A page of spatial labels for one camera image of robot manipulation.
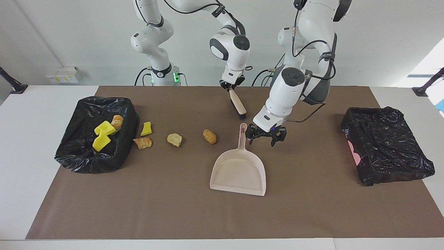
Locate beige hand brush black bristles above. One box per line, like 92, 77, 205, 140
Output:
229, 87, 247, 120

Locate beige plastic dustpan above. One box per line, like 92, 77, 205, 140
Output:
210, 123, 267, 197

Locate small pale foam scrap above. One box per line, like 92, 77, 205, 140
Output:
167, 133, 183, 148

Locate orange striped foam scrap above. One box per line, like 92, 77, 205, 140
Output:
134, 137, 152, 150

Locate notched yellow sponge piece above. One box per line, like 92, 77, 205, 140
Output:
94, 120, 117, 136

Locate yellow sponge block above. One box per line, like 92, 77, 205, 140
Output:
92, 135, 111, 152

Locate pink bin with black bag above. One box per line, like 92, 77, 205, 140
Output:
341, 106, 435, 186

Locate bin lined with black bag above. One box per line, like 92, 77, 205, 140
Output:
54, 96, 140, 174

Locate brown table mat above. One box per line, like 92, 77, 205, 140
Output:
25, 86, 444, 240

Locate black left base cable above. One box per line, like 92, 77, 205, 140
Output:
252, 69, 276, 86

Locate black base cable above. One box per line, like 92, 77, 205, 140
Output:
135, 67, 153, 86
252, 69, 276, 86

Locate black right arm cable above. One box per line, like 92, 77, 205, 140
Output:
134, 0, 250, 35

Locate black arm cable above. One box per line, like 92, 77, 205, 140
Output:
288, 0, 339, 124
134, 0, 250, 35

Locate black right base cable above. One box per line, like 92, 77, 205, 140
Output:
135, 67, 153, 86

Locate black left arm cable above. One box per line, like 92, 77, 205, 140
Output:
288, 0, 339, 124

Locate black camera stand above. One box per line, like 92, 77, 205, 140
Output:
412, 67, 444, 97
0, 67, 29, 94

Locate white wall socket box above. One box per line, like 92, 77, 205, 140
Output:
45, 66, 80, 84

